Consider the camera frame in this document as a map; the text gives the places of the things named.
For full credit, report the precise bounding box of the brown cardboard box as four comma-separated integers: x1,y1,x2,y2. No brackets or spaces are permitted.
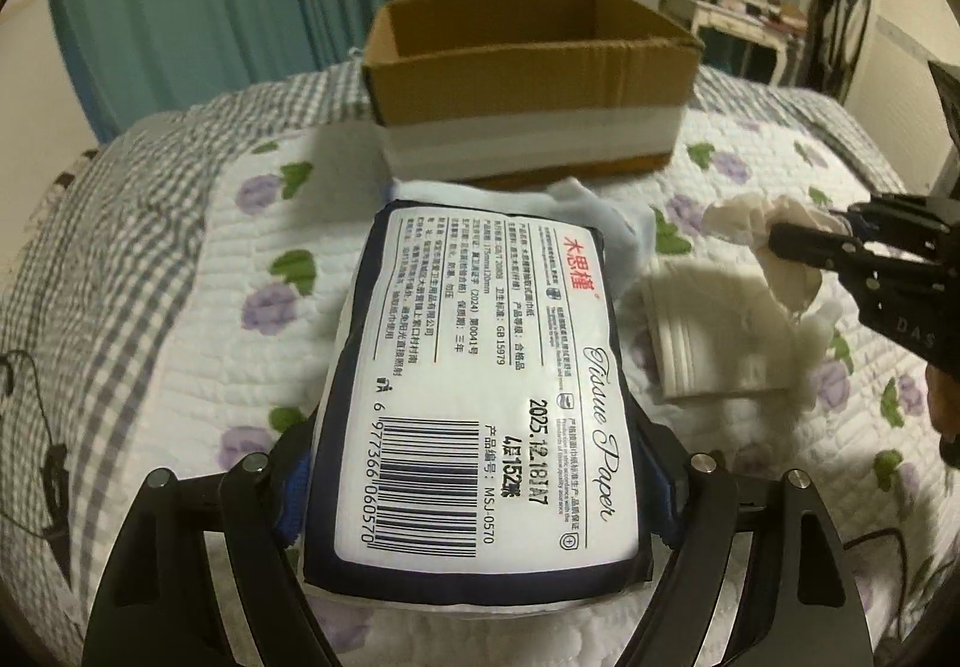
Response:
361,0,706,182

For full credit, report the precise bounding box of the grey checked blanket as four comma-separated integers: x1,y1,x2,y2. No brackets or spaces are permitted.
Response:
0,63,960,638

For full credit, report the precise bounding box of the floral quilted mat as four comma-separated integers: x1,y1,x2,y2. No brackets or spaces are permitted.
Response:
150,104,960,667

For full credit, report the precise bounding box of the white dressing table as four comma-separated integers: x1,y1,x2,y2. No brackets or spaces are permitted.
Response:
686,0,807,87

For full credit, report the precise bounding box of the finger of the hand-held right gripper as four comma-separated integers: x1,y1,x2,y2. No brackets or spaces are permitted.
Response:
769,221,875,286
846,193,960,241

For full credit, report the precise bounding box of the navy white tissue paper pack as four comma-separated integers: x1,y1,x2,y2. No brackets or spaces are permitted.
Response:
300,198,661,614

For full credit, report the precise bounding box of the black cable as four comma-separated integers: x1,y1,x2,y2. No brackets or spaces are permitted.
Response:
0,352,72,585

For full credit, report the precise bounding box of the person's right hand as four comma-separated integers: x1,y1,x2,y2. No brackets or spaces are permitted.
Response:
932,367,960,469

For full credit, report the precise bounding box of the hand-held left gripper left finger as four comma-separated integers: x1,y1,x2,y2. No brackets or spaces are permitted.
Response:
82,406,338,667

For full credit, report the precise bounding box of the wide green curtain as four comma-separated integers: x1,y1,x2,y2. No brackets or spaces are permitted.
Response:
41,0,563,143

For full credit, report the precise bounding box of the white cloth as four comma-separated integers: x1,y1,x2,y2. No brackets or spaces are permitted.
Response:
641,266,807,403

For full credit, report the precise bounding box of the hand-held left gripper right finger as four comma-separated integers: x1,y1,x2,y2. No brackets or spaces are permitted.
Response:
624,421,878,667

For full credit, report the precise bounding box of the beige cloth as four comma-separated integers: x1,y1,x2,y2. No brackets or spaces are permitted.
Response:
705,193,845,319

